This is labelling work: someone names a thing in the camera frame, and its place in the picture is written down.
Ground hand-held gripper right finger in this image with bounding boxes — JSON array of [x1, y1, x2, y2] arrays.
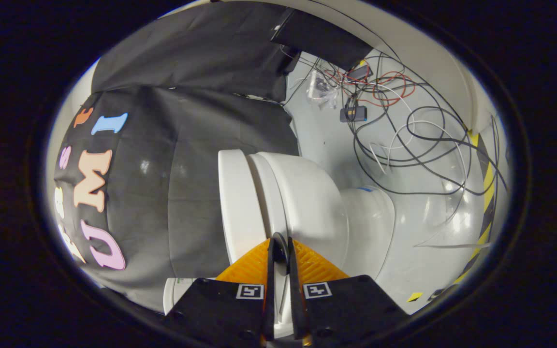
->
[[283, 237, 410, 345]]

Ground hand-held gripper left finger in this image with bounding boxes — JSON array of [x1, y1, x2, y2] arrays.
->
[[162, 232, 282, 345]]

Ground white toilet lid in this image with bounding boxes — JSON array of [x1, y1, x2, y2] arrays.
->
[[218, 149, 261, 265]]

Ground black backdrop cloth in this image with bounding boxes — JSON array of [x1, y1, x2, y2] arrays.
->
[[54, 2, 373, 312]]

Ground dark blue power adapter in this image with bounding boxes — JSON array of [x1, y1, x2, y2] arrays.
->
[[340, 106, 368, 123]]

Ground clear plastic bag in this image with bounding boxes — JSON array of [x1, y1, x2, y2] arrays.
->
[[307, 72, 340, 108]]

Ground yellow black hazard tape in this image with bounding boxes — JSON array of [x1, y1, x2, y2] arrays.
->
[[453, 130, 498, 286]]

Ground tangle of thin cables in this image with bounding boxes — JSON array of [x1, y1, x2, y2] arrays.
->
[[281, 46, 509, 199]]

